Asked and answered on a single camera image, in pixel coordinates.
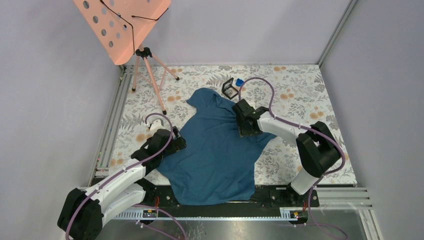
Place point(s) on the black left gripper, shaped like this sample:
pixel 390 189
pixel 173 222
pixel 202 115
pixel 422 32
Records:
pixel 178 143

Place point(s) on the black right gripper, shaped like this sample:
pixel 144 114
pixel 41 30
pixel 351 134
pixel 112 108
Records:
pixel 243 132

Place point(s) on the blue shirt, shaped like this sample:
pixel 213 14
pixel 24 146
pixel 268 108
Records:
pixel 217 165

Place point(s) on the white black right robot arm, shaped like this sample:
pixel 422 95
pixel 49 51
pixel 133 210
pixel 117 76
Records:
pixel 317 148

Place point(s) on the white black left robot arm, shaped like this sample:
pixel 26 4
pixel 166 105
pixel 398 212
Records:
pixel 86 212

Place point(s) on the black square brooch box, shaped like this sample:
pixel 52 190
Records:
pixel 228 90

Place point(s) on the small blue brooch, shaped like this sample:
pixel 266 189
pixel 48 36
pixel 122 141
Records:
pixel 239 82

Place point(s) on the floral patterned table mat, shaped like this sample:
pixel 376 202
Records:
pixel 295 92

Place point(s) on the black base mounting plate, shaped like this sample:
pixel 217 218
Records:
pixel 264 198

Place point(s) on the pink music stand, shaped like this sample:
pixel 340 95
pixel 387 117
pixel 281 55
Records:
pixel 121 26

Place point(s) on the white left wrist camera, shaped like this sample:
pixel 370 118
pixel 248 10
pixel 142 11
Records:
pixel 155 125

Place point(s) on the white slotted cable duct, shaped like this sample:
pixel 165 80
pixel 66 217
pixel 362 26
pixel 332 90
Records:
pixel 278 214

